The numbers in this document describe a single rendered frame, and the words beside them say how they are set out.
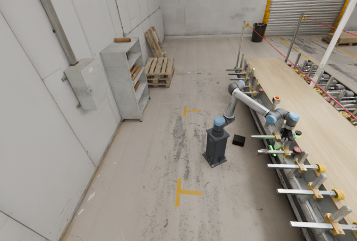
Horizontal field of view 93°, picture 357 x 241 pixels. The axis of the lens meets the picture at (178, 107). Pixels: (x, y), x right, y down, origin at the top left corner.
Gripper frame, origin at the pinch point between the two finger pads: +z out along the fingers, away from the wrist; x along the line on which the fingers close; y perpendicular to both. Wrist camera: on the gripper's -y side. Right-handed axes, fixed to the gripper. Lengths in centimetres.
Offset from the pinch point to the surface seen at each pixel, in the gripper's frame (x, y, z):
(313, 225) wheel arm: 8, -76, 5
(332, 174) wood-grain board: -36.6, -29.8, 11.4
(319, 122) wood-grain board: -65, 44, 11
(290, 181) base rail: -5.9, -27.5, 31.3
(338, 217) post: -6, -74, -5
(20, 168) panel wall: 257, -49, -14
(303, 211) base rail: -4, -56, 31
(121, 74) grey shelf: 226, 140, -15
